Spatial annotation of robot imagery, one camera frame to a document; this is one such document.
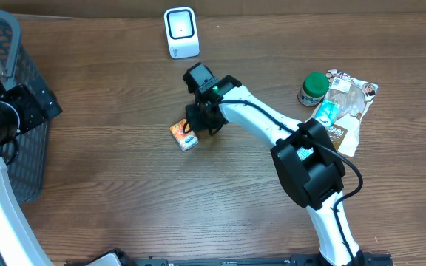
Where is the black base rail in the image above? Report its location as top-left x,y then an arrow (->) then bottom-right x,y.
132,253 -> 394,266

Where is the green lid jar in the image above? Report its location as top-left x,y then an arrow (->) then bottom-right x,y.
297,72 -> 329,106

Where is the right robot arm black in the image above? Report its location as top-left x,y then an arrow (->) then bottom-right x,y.
183,63 -> 364,265

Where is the teal tissue pack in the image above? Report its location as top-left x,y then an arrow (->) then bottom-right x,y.
314,100 -> 340,129

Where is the teal packet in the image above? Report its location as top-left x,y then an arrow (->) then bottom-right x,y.
297,147 -> 314,161

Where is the grey plastic shopping basket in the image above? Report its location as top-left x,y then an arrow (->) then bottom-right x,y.
0,10 -> 50,204

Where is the white barcode scanner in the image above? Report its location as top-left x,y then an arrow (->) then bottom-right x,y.
163,7 -> 200,59

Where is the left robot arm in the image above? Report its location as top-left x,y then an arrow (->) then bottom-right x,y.
0,66 -> 62,265

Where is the brown white snack bag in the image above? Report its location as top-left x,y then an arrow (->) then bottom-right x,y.
312,69 -> 379,157

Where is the orange snack packet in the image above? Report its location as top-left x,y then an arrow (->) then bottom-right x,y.
169,119 -> 198,151

